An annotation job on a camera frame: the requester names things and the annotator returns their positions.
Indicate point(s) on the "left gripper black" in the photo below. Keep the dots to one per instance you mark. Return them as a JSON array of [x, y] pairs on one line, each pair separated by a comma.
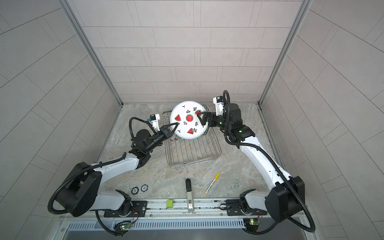
[[163, 132]]

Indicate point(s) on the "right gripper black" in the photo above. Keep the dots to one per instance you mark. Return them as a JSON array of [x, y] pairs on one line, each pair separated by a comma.
[[212, 115]]

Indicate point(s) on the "watermelon pattern white plate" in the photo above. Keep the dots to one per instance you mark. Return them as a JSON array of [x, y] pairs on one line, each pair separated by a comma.
[[185, 122]]

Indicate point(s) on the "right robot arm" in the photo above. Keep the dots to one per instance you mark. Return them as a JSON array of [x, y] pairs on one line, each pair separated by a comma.
[[286, 198]]

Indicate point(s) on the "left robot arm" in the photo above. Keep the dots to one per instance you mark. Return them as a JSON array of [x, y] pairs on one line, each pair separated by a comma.
[[80, 191]]

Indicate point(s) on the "yellow white marker pen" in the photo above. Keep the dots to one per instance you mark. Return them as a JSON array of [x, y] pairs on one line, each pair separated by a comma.
[[211, 184]]

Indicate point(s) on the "black silver handheld tool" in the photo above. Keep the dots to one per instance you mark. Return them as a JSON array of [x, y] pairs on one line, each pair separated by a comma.
[[190, 199]]

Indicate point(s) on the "green small block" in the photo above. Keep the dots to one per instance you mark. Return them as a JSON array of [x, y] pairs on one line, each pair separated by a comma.
[[169, 204]]

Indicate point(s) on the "left green circuit board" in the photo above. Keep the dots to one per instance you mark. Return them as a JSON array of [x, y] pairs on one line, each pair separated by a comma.
[[123, 226]]

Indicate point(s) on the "green circuit board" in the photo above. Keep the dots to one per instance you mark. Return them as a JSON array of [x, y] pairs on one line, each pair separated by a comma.
[[252, 225], [123, 226]]

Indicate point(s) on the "perforated vent strip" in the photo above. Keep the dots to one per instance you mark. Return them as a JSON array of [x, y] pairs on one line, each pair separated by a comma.
[[166, 224]]

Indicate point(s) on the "right green circuit board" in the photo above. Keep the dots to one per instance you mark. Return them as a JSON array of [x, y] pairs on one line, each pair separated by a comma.
[[252, 225]]

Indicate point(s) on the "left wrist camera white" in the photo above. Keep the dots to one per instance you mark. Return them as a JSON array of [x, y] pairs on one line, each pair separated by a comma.
[[154, 120]]

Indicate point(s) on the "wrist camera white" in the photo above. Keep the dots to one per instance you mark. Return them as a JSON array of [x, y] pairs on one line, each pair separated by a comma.
[[154, 120], [219, 102]]

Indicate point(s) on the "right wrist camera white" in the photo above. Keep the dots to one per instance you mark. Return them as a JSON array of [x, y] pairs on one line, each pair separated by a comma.
[[219, 102]]

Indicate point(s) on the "metal wire dish rack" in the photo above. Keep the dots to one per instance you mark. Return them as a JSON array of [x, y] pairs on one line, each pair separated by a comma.
[[183, 153]]

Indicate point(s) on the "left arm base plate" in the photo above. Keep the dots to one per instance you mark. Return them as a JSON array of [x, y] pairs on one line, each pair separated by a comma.
[[135, 209]]

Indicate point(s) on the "aluminium front rail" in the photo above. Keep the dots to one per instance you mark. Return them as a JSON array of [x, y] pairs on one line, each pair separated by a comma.
[[205, 208]]

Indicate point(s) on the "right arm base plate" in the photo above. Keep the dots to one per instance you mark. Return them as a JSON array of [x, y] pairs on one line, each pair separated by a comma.
[[234, 208]]

